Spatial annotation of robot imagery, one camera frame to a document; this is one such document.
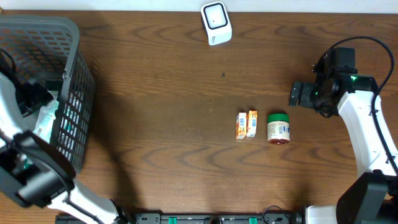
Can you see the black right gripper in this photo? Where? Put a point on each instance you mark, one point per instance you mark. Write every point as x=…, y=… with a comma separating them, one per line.
x=305, y=98

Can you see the green lid jar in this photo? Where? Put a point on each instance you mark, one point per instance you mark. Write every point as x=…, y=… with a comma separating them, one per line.
x=278, y=128

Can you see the orange small box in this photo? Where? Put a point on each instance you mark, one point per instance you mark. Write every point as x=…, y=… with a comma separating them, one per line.
x=241, y=125
x=251, y=124

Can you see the mint green snack packet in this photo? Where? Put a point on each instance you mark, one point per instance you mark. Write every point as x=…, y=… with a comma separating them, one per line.
x=46, y=117

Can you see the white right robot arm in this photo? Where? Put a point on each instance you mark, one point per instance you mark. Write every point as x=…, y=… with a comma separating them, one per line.
x=339, y=90

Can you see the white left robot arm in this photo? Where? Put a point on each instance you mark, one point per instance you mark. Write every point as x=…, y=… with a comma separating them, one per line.
x=34, y=172

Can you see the white barcode scanner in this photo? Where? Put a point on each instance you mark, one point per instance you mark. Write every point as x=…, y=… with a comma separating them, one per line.
x=216, y=23

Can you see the green white flat package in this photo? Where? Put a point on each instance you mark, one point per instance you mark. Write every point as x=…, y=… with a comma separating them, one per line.
x=53, y=85

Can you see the grey plastic basket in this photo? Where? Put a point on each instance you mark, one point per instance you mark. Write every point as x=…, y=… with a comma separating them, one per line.
x=47, y=48

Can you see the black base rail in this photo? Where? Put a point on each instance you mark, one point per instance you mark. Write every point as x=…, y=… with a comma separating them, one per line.
x=272, y=218

